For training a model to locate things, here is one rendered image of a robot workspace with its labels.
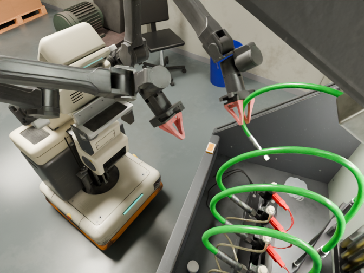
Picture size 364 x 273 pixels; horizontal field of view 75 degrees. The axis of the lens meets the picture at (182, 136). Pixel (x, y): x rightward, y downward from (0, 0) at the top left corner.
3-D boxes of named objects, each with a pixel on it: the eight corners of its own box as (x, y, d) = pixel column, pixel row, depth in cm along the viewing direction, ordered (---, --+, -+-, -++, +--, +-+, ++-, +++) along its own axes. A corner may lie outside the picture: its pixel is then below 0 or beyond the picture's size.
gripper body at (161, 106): (170, 117, 63) (153, 94, 61) (151, 126, 71) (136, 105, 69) (184, 105, 66) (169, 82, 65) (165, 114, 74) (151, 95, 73)
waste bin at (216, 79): (245, 79, 308) (254, 41, 272) (231, 95, 286) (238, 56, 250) (216, 69, 326) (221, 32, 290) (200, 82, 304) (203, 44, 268)
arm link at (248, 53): (221, 39, 77) (205, 46, 72) (251, 20, 68) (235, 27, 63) (237, 73, 80) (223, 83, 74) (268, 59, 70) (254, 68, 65)
